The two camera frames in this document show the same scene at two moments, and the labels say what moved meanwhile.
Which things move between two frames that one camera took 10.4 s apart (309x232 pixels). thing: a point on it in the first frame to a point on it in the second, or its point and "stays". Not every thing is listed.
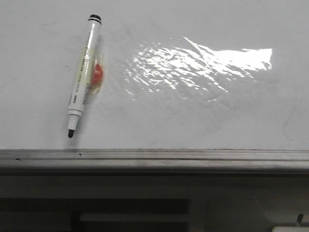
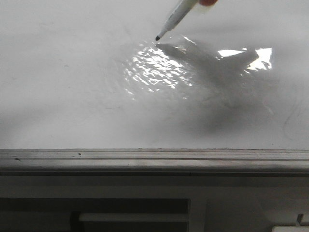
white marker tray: x=290 y=228 stays
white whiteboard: x=196 y=75 stays
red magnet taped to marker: x=96 y=78 to x=207 y=3
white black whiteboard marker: x=84 y=73 to x=179 y=15
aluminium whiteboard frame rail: x=151 y=162 stays
